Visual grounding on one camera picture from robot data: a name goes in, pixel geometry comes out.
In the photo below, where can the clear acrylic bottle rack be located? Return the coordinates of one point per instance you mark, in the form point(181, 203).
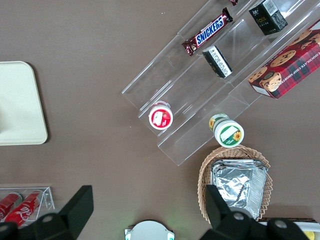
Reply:
point(48, 197)

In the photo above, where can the beige rectangular tray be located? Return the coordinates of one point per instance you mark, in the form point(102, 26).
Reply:
point(22, 100)

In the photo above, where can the red tartan cookie box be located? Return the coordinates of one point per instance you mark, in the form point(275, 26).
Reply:
point(292, 67)

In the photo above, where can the light wicker basket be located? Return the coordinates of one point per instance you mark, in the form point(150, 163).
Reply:
point(203, 180)

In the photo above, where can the white plastic snack bin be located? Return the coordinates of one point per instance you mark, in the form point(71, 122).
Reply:
point(311, 226)

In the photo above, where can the green sunflower yogurt cup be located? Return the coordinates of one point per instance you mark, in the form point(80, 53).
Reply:
point(228, 135)

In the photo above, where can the small black carton box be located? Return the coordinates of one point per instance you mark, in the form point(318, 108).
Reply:
point(218, 62)
point(268, 17)

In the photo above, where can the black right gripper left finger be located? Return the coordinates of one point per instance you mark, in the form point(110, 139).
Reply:
point(62, 225)

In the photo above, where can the yellow snack packet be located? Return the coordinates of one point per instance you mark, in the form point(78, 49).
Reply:
point(315, 236)

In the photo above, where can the stacked aluminium foil containers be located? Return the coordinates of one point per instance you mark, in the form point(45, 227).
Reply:
point(235, 185)

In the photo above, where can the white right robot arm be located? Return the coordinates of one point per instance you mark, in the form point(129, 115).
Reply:
point(149, 231)

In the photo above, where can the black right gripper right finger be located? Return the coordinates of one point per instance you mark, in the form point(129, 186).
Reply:
point(225, 225)

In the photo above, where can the clear acrylic stepped display stand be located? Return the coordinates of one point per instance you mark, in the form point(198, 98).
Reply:
point(175, 82)

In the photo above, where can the red lid yogurt cup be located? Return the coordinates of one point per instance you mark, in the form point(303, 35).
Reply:
point(160, 118)

